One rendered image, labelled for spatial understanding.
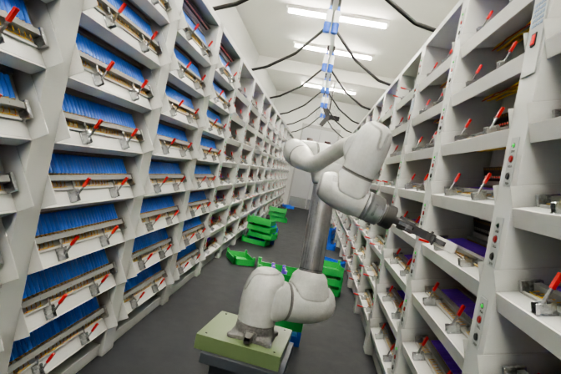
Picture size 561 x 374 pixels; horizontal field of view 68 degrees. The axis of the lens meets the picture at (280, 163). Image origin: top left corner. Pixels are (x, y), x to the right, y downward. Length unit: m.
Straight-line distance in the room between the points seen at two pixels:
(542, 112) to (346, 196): 0.53
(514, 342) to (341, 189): 0.56
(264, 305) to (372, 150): 0.80
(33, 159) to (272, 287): 0.96
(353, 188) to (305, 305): 0.69
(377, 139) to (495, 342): 0.58
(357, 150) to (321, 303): 0.78
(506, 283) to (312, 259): 0.87
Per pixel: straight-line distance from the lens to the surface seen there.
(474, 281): 1.26
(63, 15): 1.31
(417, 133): 2.50
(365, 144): 1.24
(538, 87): 1.17
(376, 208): 1.28
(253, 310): 1.73
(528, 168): 1.14
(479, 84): 1.55
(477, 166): 1.84
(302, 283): 1.78
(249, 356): 1.72
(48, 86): 1.29
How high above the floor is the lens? 0.94
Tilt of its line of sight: level
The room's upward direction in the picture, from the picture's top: 11 degrees clockwise
